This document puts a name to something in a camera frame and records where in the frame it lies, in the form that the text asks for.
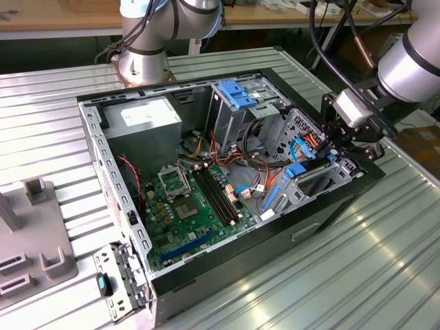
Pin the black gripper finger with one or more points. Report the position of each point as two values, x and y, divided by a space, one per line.
330 117
361 153

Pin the hard disk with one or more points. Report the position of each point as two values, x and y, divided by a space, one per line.
295 170

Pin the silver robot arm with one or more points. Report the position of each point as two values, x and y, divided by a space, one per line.
412 65

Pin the grey metal disk bay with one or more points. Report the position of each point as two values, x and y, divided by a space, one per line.
292 196

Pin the small cardboard box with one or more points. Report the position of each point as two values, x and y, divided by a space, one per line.
423 144

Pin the large brown carton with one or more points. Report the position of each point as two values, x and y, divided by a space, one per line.
349 56

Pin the blue plastic drive clip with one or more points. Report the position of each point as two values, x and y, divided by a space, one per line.
237 94

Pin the grey metal drive cage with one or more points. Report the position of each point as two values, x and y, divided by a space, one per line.
227 127

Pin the white connector plug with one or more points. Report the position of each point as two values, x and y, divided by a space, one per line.
267 216

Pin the black RAM slot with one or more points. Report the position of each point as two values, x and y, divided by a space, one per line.
219 195
214 197
222 193
211 198

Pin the black open PC case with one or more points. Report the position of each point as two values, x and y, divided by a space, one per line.
240 261

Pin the CPU socket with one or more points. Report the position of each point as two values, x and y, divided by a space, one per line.
185 209

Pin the green motherboard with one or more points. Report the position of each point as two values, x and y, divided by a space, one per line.
192 223

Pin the grey power supply unit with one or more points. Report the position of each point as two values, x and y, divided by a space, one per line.
144 137

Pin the blue expansion slot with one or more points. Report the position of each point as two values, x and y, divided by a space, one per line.
187 245

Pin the black case latch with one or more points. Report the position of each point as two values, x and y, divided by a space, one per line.
131 218

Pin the black clip with blue label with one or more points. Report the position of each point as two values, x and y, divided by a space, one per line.
101 284

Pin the long wooden desk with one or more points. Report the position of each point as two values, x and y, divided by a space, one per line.
51 17

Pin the grey parts rack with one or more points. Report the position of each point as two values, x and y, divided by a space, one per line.
34 233

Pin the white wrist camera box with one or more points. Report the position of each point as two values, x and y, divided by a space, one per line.
354 108

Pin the grey slot bracket cover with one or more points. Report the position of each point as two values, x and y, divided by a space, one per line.
127 275

